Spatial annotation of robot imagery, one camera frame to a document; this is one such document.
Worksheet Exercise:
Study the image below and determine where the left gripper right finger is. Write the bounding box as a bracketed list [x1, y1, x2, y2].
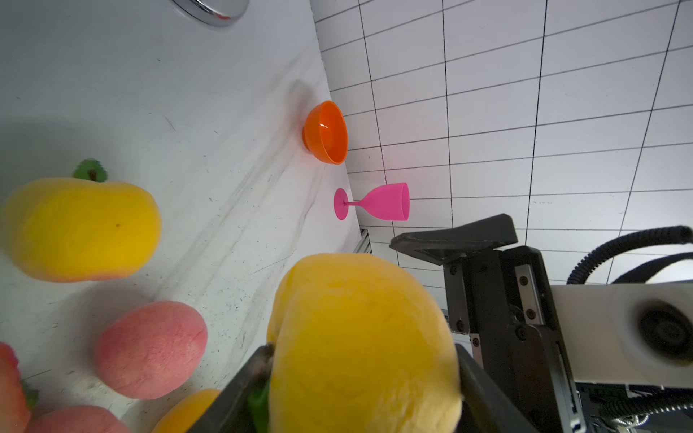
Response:
[455, 344, 538, 433]

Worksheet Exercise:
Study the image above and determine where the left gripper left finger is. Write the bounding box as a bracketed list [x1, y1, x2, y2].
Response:
[188, 344, 274, 433]

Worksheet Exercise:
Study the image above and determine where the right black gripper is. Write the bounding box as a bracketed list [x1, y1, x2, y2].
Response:
[389, 214, 588, 432]

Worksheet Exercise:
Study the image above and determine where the yellow peach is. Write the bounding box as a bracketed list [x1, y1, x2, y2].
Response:
[1, 159, 162, 283]
[266, 254, 463, 432]
[153, 389, 221, 433]

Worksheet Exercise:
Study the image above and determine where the pink plastic goblet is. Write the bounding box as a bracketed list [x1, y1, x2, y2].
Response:
[333, 183, 411, 221]

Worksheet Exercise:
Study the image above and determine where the pink peach right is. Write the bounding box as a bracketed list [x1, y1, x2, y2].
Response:
[95, 301, 209, 400]

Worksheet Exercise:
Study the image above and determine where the pink peach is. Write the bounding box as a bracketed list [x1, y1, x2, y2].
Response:
[26, 405, 131, 433]
[95, 301, 209, 400]

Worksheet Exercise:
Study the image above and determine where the pink peach left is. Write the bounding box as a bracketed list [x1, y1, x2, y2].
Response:
[26, 405, 131, 433]

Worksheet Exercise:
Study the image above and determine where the orange plastic bowl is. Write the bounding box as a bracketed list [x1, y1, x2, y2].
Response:
[301, 100, 349, 165]

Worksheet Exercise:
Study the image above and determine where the orange red peach upper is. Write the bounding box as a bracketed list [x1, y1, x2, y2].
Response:
[1, 343, 39, 433]

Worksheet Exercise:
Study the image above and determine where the yellow peach top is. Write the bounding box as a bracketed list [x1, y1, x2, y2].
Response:
[1, 159, 162, 283]

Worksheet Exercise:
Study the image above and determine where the silver metal cup rack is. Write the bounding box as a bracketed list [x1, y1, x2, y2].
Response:
[173, 0, 250, 28]

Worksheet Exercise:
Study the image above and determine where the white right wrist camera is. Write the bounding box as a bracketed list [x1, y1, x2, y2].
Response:
[552, 281, 692, 388]

